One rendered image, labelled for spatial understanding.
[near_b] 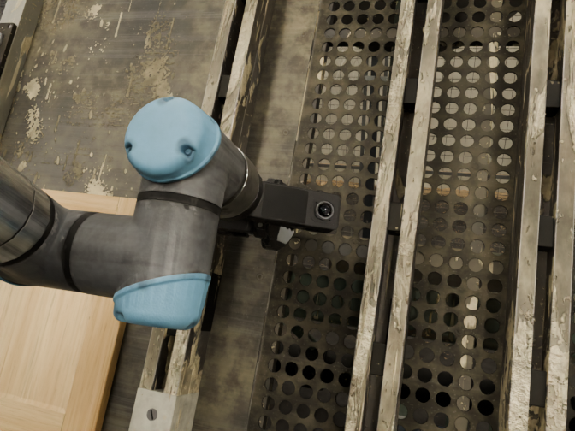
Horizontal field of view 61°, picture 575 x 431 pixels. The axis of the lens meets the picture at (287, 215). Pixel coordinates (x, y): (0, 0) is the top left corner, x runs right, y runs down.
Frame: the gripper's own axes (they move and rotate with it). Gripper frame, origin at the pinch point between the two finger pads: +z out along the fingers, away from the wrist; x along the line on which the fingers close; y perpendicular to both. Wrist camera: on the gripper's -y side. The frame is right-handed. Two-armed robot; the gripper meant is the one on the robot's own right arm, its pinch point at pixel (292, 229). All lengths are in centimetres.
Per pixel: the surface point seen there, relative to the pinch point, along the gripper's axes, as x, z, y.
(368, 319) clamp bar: 11.2, -4.6, -13.3
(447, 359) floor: 17, 199, -33
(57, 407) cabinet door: 32.2, 0.9, 32.9
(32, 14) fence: -39, 1, 63
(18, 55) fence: -29, 1, 63
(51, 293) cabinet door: 15.4, 0.9, 39.8
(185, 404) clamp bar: 26.9, -1.6, 10.5
